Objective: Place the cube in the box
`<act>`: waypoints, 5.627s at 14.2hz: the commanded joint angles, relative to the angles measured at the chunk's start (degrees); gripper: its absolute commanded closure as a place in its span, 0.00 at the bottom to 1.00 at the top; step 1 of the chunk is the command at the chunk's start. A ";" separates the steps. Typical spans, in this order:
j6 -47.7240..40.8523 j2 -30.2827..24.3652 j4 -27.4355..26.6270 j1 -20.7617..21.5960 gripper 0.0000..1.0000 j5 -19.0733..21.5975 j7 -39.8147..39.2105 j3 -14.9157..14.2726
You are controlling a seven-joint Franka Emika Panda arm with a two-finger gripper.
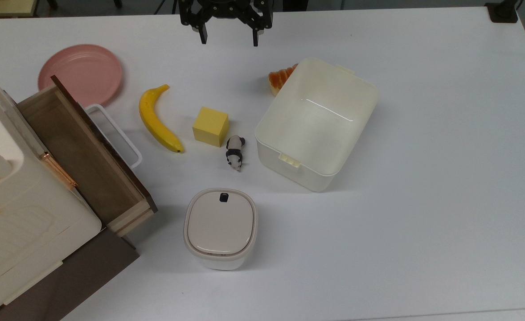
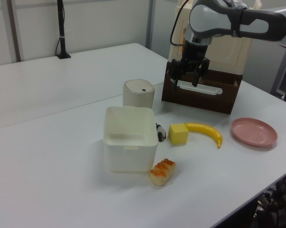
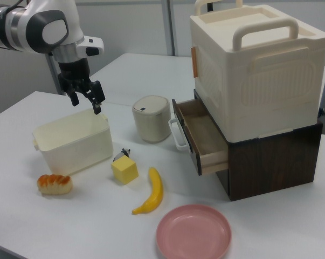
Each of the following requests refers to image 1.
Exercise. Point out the black white panda figure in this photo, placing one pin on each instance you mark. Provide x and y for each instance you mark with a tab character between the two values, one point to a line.
234	151

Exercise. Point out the beige lidded canister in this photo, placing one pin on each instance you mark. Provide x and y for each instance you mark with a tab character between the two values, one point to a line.
221	225

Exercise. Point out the white plastic open box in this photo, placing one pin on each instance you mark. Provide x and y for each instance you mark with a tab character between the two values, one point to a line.
318	125

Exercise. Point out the yellow cube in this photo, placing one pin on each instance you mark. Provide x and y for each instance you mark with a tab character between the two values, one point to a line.
210	127

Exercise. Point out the dark wooden drawer cabinet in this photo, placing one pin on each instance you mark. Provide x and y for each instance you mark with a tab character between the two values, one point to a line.
79	278

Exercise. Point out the pink plate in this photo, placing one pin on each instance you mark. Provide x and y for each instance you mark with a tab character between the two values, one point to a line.
83	73

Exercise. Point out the light wooden side table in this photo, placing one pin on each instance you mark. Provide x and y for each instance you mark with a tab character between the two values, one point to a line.
4	6

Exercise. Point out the orange bread roll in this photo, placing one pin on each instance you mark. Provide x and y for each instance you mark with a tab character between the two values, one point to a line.
279	80

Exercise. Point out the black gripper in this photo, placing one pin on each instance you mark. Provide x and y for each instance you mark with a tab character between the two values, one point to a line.
227	8

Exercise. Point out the black clamp base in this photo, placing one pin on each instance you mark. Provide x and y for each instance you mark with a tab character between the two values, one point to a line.
502	11

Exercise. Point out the yellow banana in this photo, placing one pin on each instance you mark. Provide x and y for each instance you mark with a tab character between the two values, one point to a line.
153	121

